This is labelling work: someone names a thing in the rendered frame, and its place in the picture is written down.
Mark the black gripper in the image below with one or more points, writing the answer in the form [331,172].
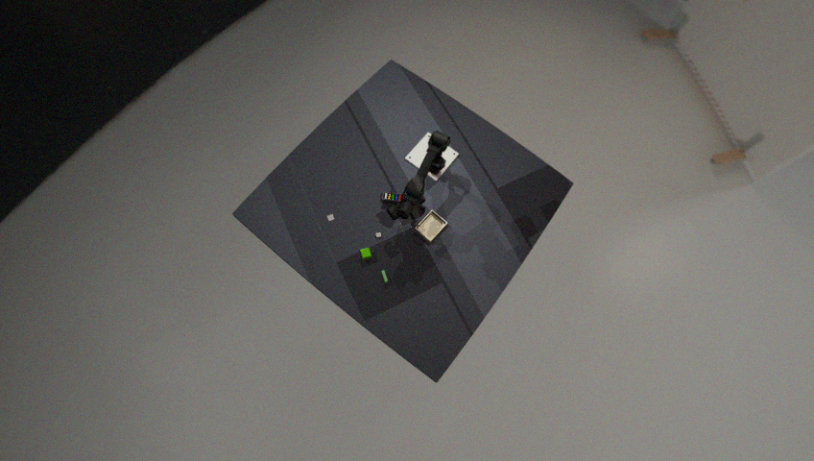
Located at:
[393,209]

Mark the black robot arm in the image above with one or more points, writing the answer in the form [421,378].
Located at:
[432,162]

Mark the beige open tray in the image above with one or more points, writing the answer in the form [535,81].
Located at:
[430,226]

